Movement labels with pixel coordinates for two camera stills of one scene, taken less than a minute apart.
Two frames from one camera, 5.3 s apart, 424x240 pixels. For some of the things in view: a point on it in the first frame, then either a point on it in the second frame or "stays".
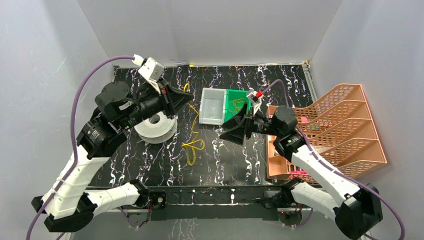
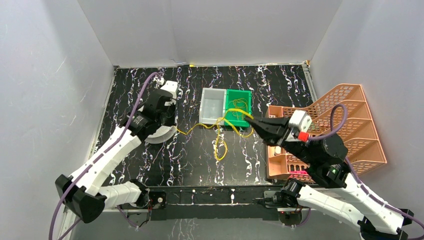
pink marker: [301, 172] stays
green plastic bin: [235, 100] stays
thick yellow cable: [195, 143] -> [229, 125]
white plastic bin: [212, 106] stays
